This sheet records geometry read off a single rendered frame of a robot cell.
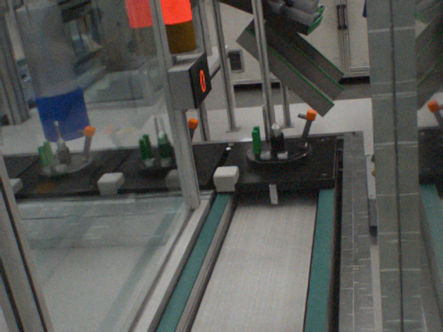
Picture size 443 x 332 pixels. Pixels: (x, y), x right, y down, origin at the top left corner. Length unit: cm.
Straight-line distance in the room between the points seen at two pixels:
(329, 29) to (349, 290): 449
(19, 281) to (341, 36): 480
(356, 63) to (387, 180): 494
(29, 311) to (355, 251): 54
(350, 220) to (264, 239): 16
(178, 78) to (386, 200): 67
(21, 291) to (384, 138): 37
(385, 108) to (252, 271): 68
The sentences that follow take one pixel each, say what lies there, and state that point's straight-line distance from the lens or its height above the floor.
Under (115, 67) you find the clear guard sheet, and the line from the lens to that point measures 86.
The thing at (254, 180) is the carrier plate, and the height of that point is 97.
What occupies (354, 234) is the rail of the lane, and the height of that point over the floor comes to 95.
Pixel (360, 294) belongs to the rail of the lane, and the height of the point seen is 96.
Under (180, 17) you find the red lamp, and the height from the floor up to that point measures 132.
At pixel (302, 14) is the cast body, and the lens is 149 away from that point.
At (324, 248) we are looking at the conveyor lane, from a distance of 100.
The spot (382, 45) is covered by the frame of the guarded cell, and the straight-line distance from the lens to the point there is 37.
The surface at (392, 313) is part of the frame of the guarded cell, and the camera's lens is 45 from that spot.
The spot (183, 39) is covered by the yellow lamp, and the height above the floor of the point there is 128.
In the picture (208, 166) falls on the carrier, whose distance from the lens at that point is 132.
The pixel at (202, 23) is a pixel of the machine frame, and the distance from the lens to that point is 296.
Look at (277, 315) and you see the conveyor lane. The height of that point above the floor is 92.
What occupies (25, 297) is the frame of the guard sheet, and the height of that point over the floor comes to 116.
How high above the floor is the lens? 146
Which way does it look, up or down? 22 degrees down
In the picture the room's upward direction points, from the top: 9 degrees counter-clockwise
